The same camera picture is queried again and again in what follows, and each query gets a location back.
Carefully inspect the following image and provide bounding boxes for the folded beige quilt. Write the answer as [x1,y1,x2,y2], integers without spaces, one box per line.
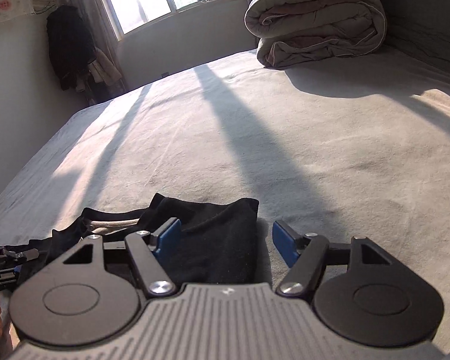
[244,0,387,69]

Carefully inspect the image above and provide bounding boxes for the dark clothes hanging in corner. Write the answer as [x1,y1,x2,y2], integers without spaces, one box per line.
[46,5,124,104]

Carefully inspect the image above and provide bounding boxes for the grey curtain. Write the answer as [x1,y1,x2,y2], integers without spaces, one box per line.
[57,0,124,89]

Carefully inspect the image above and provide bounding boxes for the grey bed sheet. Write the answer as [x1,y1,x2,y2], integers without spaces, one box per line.
[0,49,450,351]

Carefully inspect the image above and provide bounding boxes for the beige bear sweatshirt black sleeves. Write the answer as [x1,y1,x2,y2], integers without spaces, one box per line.
[10,193,259,285]

